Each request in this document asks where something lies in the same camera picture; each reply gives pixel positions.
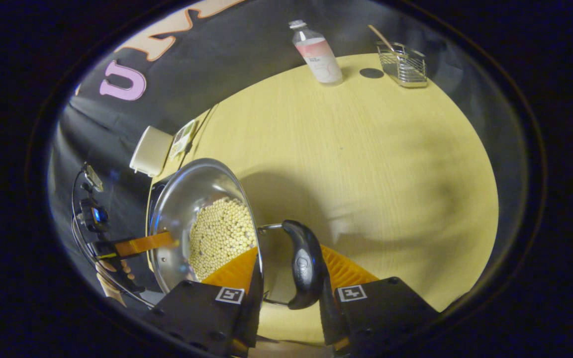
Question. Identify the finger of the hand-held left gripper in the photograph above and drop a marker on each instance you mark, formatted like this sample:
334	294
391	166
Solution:
142	244

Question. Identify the black round disc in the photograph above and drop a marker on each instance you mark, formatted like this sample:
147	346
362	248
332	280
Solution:
371	73

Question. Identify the pile of yellow soybeans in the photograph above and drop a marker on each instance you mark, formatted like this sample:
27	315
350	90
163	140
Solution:
222	233

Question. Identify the black induction cooktop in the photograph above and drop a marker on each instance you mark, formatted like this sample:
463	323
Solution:
151	195

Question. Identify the white toaster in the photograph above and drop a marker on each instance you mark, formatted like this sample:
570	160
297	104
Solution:
149	151

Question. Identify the wooden stick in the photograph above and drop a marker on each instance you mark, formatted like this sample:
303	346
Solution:
381	37

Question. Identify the clear bottle pink label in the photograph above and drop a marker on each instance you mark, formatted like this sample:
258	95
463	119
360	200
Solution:
319	57

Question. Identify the white divided bean dish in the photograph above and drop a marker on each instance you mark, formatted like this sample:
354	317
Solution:
183	138

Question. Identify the stainless steel pot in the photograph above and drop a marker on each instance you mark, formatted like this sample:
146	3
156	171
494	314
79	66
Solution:
182	199

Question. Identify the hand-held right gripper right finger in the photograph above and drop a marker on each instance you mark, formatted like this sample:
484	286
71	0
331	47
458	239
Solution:
386	308

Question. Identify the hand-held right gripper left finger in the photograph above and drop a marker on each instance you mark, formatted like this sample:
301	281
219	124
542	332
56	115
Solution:
202	313

